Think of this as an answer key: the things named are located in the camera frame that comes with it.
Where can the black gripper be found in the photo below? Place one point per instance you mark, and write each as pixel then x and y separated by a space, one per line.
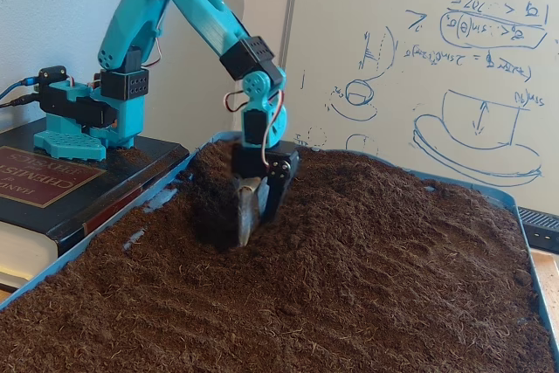
pixel 250 162

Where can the brown soil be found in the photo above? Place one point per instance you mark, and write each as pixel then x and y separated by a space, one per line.
pixel 349 281

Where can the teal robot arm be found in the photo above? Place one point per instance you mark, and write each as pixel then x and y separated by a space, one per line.
pixel 131 19

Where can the blue plastic tray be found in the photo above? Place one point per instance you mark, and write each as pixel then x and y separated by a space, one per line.
pixel 133 239

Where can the whiteboard with blue drawings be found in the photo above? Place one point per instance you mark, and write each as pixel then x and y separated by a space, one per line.
pixel 436 84

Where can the black chemistry handbook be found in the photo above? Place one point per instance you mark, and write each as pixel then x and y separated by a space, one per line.
pixel 26 181

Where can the black vented device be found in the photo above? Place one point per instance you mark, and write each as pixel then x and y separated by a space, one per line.
pixel 541 229

